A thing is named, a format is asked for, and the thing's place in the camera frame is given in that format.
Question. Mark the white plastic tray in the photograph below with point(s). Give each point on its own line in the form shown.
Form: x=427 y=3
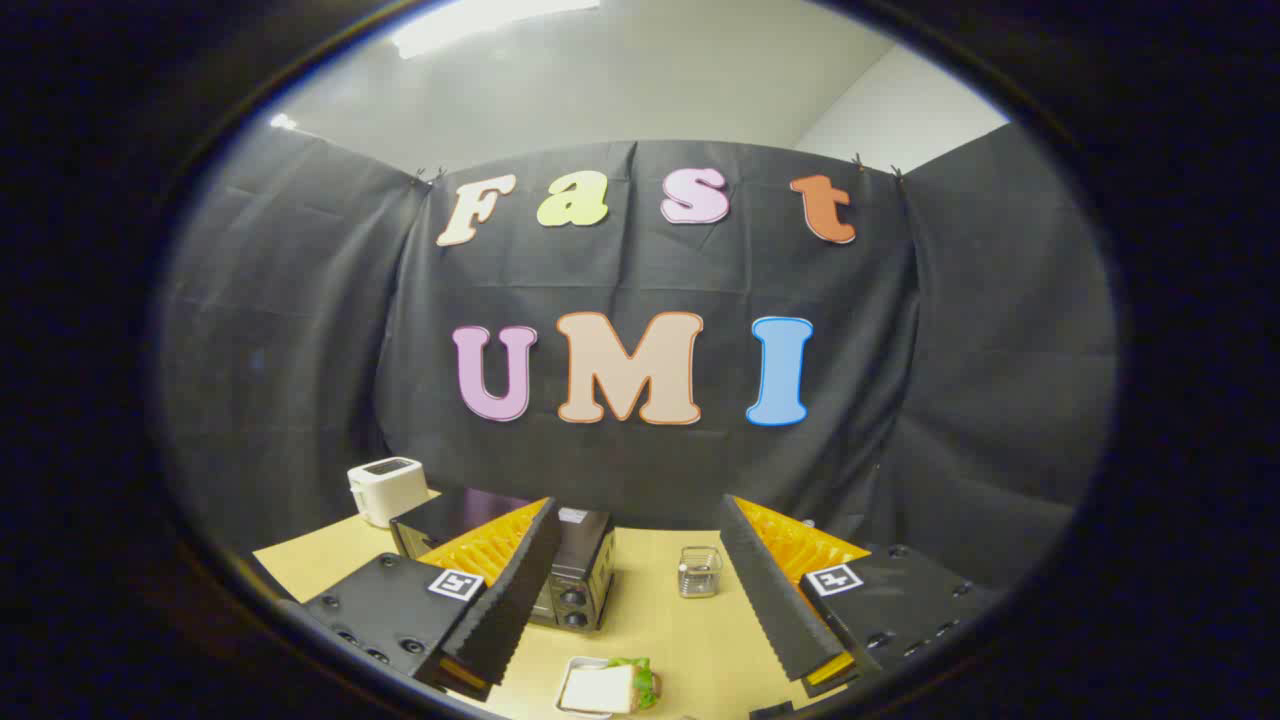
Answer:
x=573 y=664

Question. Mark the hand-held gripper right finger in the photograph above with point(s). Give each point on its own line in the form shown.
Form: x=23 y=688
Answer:
x=770 y=590

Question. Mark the black backdrop cloth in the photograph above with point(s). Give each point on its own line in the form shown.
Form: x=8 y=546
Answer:
x=300 y=350

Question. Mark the black toaster oven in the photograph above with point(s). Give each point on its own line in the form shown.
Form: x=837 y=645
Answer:
x=585 y=560

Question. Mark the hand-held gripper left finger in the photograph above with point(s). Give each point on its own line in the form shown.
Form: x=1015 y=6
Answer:
x=515 y=600

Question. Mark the white bread lettuce sandwich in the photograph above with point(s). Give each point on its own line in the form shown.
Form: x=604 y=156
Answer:
x=600 y=690

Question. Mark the white bread toaster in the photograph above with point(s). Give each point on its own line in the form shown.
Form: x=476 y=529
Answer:
x=385 y=490

